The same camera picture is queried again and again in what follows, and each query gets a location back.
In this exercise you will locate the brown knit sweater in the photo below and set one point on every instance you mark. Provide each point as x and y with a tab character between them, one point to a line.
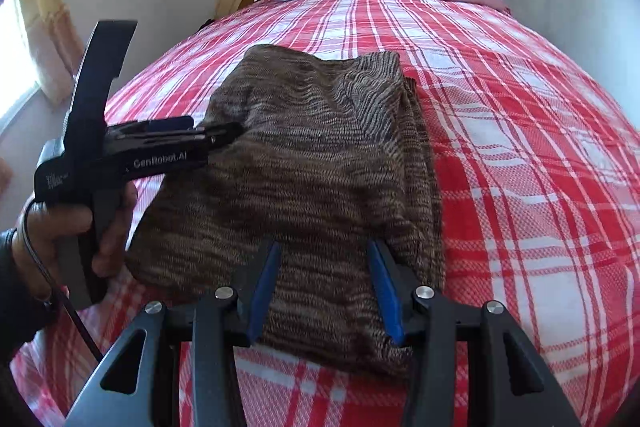
325	157

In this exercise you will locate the yellow side window curtain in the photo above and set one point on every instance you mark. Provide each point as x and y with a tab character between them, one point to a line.
50	32

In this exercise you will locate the person's left forearm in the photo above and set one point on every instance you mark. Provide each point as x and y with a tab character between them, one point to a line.
20	307

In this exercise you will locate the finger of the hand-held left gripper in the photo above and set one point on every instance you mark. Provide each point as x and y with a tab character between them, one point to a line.
225	133
170	123

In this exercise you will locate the person's left hand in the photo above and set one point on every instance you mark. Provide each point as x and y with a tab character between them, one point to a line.
112	237

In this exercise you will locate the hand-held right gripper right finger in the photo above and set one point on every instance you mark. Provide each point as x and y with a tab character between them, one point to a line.
385	292

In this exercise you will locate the side window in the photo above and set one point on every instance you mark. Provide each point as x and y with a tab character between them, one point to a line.
15	57

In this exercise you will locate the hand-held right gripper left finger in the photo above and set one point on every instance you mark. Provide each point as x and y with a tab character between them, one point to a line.
262	287

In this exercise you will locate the red plaid bed sheet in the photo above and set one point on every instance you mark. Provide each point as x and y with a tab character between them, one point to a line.
500	157

